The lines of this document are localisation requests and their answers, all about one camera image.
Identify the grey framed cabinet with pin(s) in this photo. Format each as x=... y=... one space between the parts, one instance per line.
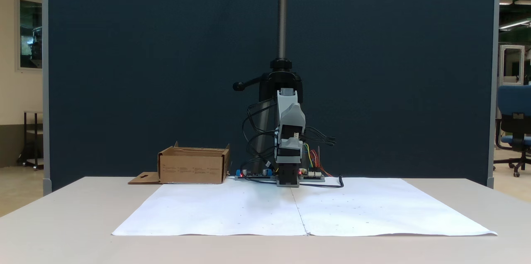
x=512 y=64

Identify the grey movable gripper jaw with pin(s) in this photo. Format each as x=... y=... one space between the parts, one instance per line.
x=289 y=145

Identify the dark blue partition panel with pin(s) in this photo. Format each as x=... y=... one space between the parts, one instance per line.
x=124 y=48

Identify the circuit board with red LED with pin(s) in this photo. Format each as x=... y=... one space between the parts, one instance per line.
x=312 y=176

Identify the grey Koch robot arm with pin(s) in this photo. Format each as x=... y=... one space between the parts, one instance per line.
x=291 y=116

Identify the blue circuit board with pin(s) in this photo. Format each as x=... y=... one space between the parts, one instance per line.
x=255 y=174

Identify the blue office chair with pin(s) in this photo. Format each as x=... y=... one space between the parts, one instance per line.
x=514 y=102

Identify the brown cardboard box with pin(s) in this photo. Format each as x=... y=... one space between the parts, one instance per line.
x=193 y=168

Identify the white paper sheet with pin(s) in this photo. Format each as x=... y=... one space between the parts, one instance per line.
x=394 y=206
x=199 y=210

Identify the framed wall window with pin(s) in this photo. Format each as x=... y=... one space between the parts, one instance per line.
x=30 y=31

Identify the black camera tripod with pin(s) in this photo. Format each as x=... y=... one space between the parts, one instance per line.
x=282 y=6

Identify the fluorescent ceiling light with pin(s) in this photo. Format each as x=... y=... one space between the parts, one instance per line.
x=514 y=24

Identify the dark side table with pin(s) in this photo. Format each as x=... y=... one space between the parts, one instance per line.
x=33 y=139

